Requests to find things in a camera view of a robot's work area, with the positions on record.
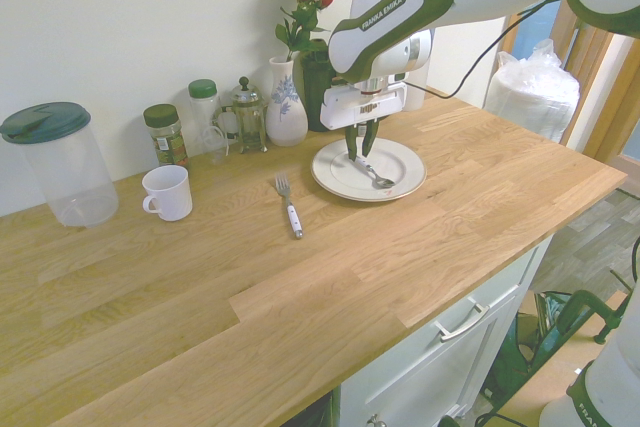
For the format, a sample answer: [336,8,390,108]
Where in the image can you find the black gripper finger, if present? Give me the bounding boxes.
[360,119,380,158]
[343,124,362,164]

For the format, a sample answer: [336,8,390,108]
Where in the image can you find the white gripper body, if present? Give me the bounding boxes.
[319,81,407,132]

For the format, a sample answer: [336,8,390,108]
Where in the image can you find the white-handled metal spoon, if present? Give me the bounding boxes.
[352,156,396,190]

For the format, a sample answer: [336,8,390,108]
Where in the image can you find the white plate with gold rim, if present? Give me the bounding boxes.
[310,138,428,202]

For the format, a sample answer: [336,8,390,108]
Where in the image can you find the black shaker bottle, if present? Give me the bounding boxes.
[299,49,346,133]

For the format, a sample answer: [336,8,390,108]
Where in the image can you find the white vase with blue print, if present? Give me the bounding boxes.
[264,55,309,148]

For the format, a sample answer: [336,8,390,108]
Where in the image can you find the glass French press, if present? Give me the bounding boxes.
[214,75,271,155]

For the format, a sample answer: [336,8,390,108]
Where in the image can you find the small clear measuring cup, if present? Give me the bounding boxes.
[202,125,232,167]

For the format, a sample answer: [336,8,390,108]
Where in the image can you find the clear bottle with green cap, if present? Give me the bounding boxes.
[188,78,224,158]

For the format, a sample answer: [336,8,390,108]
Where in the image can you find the plastic-wrapped white roll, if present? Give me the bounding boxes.
[482,38,581,146]

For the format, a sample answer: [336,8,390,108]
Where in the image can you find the spice jar with dark cap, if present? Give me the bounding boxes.
[142,103,191,169]

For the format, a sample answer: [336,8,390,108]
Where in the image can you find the white mug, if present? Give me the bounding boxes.
[141,164,194,222]

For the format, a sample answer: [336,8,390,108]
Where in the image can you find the green clamp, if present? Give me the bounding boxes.
[554,289,626,346]

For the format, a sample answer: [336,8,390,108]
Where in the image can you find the green bag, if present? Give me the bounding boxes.
[487,289,581,398]

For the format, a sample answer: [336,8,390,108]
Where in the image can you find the clear plastic pitcher with lid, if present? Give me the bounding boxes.
[0,101,120,229]

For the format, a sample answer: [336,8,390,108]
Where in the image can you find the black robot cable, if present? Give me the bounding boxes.
[404,0,566,99]

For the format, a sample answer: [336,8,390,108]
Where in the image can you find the white-handled metal fork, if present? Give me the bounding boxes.
[273,171,305,240]

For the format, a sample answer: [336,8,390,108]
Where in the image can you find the silver drawer handle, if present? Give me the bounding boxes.
[433,296,490,343]

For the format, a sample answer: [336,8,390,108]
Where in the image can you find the wooden door frame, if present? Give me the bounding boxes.
[497,0,640,163]

